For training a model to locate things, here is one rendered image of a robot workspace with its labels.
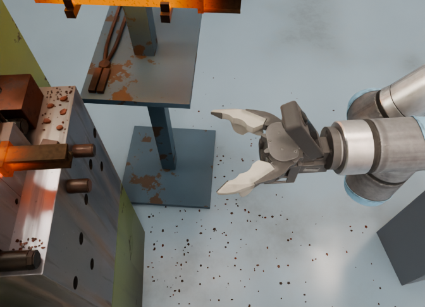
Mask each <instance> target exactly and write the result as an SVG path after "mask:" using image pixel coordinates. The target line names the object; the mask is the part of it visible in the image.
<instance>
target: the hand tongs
mask: <svg viewBox="0 0 425 307"><path fill-rule="evenodd" d="M121 7H122V6H118V7H117V10H116V13H115V16H114V19H113V22H112V24H111V28H110V30H109V33H108V37H107V39H106V43H105V46H104V54H103V60H102V61H100V62H99V68H97V67H96V68H95V71H94V74H93V76H92V80H91V82H90V85H89V88H88V92H89V93H96V91H97V93H98V94H104V91H105V89H106V86H107V82H108V79H109V76H110V73H111V69H110V67H111V64H110V62H109V61H110V60H111V58H112V57H113V55H114V53H115V51H116V49H117V47H118V44H119V42H120V39H121V35H122V33H123V29H124V27H125V23H126V18H125V15H124V17H123V21H122V23H121V27H120V30H119V32H118V36H117V38H116V41H115V43H114V46H113V48H112V50H111V52H110V53H109V55H108V47H109V43H110V40H111V36H112V34H113V30H114V27H115V25H116V22H117V19H118V16H119V13H120V10H121Z"/></svg>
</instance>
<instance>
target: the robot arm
mask: <svg viewBox="0 0 425 307"><path fill-rule="evenodd" d="M280 110H281V115H282V117H281V119H279V118H278V117H277V116H275V115H273V114H271V113H268V112H265V111H259V110H250V109H244V110H242V109H220V110H212V111H211V114H212V115H214V116H216V117H218V118H220V119H226V120H229V121H230V122H231V125H232V127H233V130H234V131H235V132H236V133H238V134H240V135H244V134H246V133H247V132H250V133H252V134H255V135H261V138H260V139H259V144H258V145H259V157H260V160H258V161H256V162H255V163H253V164H252V167H251V168H250V170H249V171H247V172H245V173H240V174H239V175H238V177H237V178H235V179H233V180H229V181H228V180H227V181H226V182H225V183H224V184H223V185H222V186H221V187H220V188H219V189H218V190H217V191H216V193H217V194H218V195H230V194H236V193H239V195H240V196H241V197H245V196H246V195H248V194H249V193H250V192H251V191H252V189H253V188H255V187H257V186H258V185H259V184H263V183H264V184H283V183H294V182H295V179H296V178H297V175H298V173H317V172H326V171H327V170H333V171H334V172H335V173H336V174H337V175H344V176H345V178H344V188H345V190H346V192H347V194H348V195H349V196H350V197H351V198H352V199H353V200H354V201H355V202H357V203H359V204H361V205H364V206H379V205H381V204H383V203H384V202H385V201H388V200H389V199H391V197H392V196H393V194H394V193H395V192H396V191H397V190H398V189H399V188H400V187H401V186H402V185H403V184H404V183H405V182H406V181H407V180H408V179H409V178H410V177H411V176H412V175H413V174H414V173H415V172H417V171H423V170H424V171H425V64H423V65H422V66H420V67H419V68H416V69H415V70H414V71H412V72H410V73H408V74H407V75H406V76H404V77H402V78H400V79H399V80H397V81H396V82H394V83H392V84H391V85H389V86H387V87H384V88H382V89H380V88H368V89H364V90H361V91H359V92H357V93H356V94H354V95H353V96H352V97H351V98H350V100H349V102H348V106H347V120H340V121H334V122H333V123H332V125H331V126H330V127H323V129H322V130H321V133H320V136H319V134H318V132H317V130H316V129H315V128H314V126H313V125H312V123H311V122H310V120H309V119H308V118H307V115H306V114H305V113H304V112H303V111H302V109H301V108H300V106H299V105H298V104H297V102H296V101H290V102H289V103H285V104H282V105H281V106H280ZM263 130H266V133H265V134H263ZM283 178H287V179H286V180H284V181H277V180H279V179H283Z"/></svg>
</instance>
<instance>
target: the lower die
mask: <svg viewBox="0 0 425 307"><path fill-rule="evenodd" d="M1 141H10V143H12V145H14V146H30V145H31V143H30V142H29V141H28V140H27V138H26V137H25V136H24V135H23V134H22V132H21V131H20V129H19V128H18V127H17V126H16V125H15V123H14V122H5V123H0V143H1ZM26 174H27V170H25V171H14V174H13V176H12V177H4V176H3V175H2V174H1V173H0V251H9V247H10V243H11V238H12V235H13V230H14V226H15V222H16V216H17V213H18V208H19V205H20V199H21V195H22V190H23V185H24V182H25V177H26ZM16 198H17V199H18V204H16V203H15V199H16Z"/></svg>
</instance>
